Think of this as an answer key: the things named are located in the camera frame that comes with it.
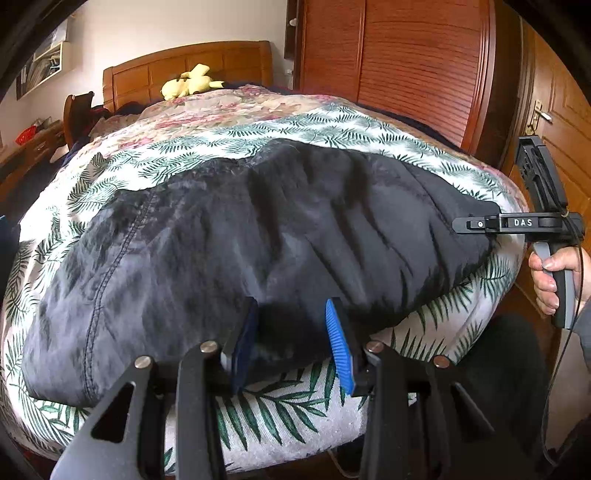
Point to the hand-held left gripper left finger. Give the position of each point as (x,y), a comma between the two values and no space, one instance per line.
(244,348)

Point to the wooden desk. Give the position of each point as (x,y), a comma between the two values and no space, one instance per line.
(27,157)

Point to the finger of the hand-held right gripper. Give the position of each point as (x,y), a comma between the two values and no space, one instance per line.
(478,224)

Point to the bed with leaf-print cover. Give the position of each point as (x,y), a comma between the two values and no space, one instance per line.
(286,124)

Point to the red bowl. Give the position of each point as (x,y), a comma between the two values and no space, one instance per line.
(26,136)

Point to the dark clothing by headboard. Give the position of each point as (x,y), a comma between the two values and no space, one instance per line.
(117,110)

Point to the wooden chair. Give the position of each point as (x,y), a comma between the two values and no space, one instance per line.
(76,115)

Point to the narrow dark wooden shelf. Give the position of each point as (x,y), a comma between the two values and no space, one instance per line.
(291,41)

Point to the person's right hand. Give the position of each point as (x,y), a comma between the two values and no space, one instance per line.
(584,272)

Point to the yellow plush toy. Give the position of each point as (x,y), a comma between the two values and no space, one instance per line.
(194,83)

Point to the wooden bed headboard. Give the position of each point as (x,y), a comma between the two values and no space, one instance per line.
(161,74)

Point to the person's right forearm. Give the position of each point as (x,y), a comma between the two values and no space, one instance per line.
(584,332)

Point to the wooden slatted wardrobe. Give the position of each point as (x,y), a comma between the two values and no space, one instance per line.
(406,60)

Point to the dark navy jacket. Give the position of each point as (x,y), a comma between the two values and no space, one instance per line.
(277,230)

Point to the blue cloth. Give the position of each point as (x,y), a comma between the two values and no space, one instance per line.
(7,249)

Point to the cream wall shelf unit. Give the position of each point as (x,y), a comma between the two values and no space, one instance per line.
(44,64)

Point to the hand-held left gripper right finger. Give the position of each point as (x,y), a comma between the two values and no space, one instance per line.
(339,346)

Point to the wooden door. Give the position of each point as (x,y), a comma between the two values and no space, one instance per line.
(563,92)

